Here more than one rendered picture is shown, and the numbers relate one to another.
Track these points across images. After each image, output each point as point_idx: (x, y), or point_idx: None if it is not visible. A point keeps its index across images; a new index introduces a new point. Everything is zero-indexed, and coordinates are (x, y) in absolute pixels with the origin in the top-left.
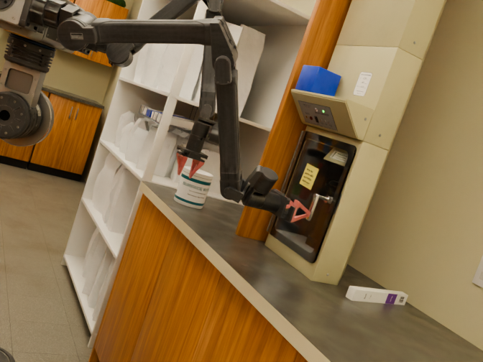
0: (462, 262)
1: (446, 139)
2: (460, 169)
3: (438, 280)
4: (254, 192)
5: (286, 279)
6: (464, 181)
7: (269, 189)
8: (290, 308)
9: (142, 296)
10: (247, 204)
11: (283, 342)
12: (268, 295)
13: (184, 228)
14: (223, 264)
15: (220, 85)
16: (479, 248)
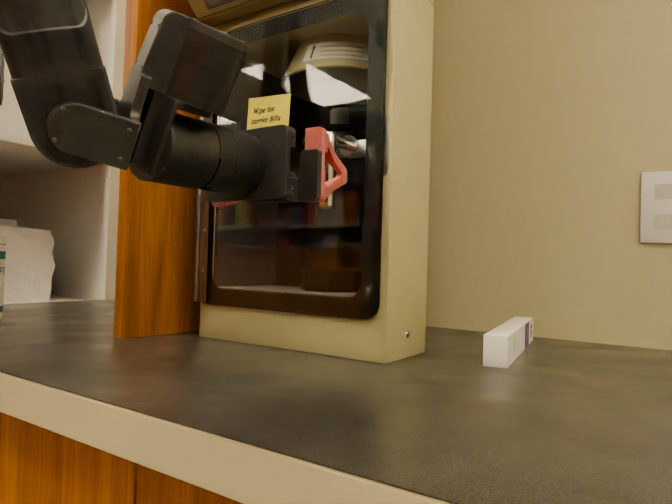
0: (599, 217)
1: (463, 26)
2: (516, 61)
3: (559, 270)
4: (177, 119)
5: (350, 384)
6: (535, 77)
7: (229, 88)
8: (574, 488)
9: None
10: (164, 167)
11: None
12: (437, 477)
13: None
14: (142, 429)
15: None
16: (624, 177)
